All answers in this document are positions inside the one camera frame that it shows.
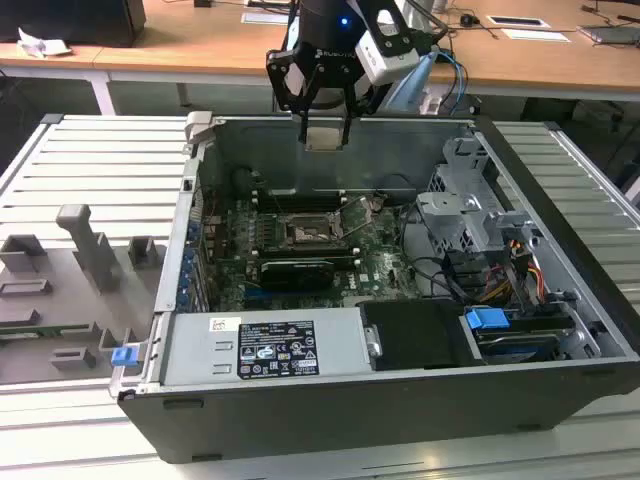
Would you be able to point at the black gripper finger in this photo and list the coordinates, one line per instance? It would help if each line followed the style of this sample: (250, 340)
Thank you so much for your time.
(361, 100)
(286, 85)

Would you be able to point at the silver CPU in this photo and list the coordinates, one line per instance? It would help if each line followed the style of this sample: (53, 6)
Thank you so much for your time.
(325, 138)

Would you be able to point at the black RAM slot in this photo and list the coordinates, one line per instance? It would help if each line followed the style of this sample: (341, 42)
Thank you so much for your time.
(300, 195)
(300, 204)
(305, 257)
(305, 249)

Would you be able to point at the black CPU socket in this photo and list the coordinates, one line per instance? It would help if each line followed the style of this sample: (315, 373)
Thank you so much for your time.
(306, 232)

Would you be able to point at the long wooden office desk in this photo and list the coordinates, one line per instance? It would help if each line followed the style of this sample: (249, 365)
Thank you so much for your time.
(200, 45)

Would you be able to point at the grey case release latch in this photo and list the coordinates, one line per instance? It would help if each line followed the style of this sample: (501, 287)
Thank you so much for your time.
(199, 127)

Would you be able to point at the black computer mouse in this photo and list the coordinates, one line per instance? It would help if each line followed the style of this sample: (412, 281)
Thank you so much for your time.
(469, 20)

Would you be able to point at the grey metal drive cage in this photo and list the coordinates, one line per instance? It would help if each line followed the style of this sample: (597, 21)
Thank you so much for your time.
(450, 210)

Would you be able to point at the green motherboard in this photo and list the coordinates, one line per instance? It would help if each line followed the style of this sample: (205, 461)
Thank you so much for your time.
(385, 265)

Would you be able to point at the white paper sheet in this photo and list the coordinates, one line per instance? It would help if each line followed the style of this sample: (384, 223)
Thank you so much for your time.
(536, 35)

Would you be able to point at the black graphics card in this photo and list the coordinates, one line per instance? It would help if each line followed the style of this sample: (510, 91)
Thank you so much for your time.
(295, 276)

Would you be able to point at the black computer box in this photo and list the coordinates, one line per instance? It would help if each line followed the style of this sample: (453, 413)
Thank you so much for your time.
(75, 20)

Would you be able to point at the short wooden office desk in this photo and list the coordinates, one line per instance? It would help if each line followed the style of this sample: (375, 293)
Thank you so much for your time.
(50, 62)

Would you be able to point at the black plastic shroud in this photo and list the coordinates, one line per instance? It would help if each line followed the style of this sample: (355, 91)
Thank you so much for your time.
(415, 336)

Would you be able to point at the hard disk in blue carrier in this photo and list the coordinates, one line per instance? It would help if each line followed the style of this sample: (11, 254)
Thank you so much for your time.
(485, 318)

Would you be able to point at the crumpled white paper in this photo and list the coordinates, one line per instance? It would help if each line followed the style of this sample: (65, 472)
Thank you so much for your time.
(37, 45)

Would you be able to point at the grey laptop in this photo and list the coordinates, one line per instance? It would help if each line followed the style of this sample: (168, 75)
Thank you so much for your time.
(610, 34)

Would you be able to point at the grey power supply unit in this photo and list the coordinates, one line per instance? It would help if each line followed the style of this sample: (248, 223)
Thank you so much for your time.
(200, 356)

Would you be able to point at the grey parts rack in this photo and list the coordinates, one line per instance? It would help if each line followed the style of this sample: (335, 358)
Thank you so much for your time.
(60, 300)

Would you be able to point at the black open PC case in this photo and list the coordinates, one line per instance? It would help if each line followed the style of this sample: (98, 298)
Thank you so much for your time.
(350, 415)

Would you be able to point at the blue plastic latch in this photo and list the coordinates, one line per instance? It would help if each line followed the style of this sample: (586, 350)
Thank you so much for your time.
(125, 356)

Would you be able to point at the green RAM stick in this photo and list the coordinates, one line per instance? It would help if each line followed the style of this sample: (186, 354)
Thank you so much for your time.
(40, 330)

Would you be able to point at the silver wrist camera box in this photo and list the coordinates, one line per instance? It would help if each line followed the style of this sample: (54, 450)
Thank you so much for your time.
(386, 60)

